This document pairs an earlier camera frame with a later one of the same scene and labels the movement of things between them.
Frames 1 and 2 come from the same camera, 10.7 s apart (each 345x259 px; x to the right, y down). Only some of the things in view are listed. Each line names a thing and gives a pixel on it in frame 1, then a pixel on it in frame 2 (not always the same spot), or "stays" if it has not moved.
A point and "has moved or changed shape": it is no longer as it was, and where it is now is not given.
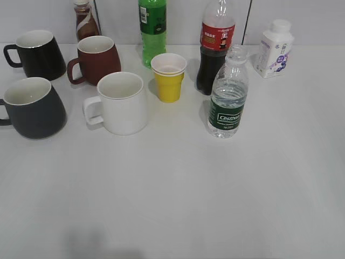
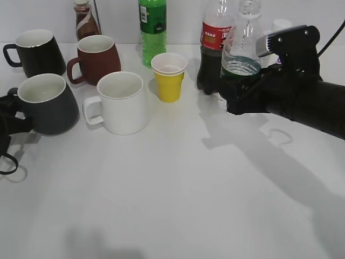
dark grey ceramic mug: x=35 y=109 has moved or changed shape
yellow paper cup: x=169 y=70 stays
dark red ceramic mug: x=97 y=57 stays
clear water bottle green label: x=229 y=94 -> x=240 y=57
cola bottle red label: x=217 y=36 stays
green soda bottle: x=152 y=16 stays
